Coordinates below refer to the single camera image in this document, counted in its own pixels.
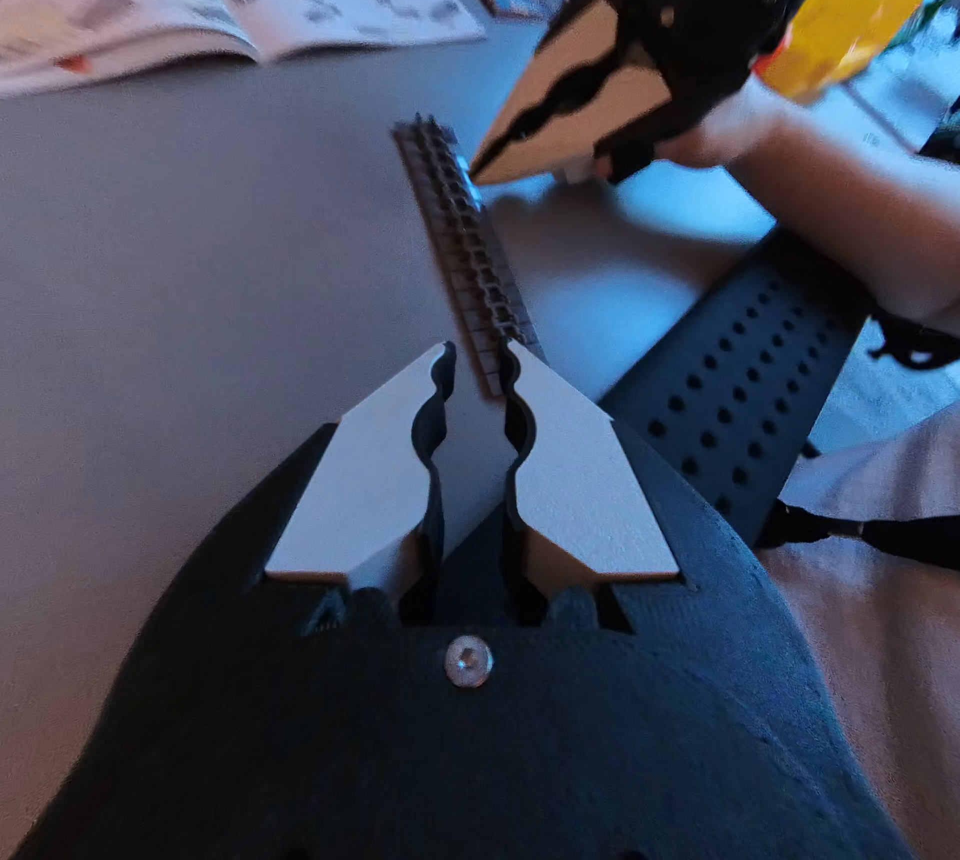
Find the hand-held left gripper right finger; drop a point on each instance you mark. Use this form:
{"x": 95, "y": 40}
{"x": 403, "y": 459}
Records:
{"x": 592, "y": 500}

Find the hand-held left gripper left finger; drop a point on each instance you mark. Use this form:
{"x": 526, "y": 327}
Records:
{"x": 360, "y": 500}

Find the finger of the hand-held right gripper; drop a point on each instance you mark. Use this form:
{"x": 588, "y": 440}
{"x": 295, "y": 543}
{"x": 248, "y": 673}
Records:
{"x": 570, "y": 50}
{"x": 607, "y": 118}

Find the person's right forearm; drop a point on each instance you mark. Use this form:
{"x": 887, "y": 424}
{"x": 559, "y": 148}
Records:
{"x": 862, "y": 223}

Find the grey desk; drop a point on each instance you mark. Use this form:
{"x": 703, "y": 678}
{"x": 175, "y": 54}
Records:
{"x": 187, "y": 275}

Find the person's right hand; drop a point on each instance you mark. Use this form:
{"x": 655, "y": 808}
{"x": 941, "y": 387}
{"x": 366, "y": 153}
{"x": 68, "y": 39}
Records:
{"x": 727, "y": 125}

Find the yellow plastic bin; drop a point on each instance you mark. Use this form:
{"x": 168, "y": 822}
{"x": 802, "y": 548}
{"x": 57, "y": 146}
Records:
{"x": 847, "y": 13}

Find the black perforated chair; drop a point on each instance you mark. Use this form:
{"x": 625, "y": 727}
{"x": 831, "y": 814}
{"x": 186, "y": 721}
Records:
{"x": 735, "y": 380}

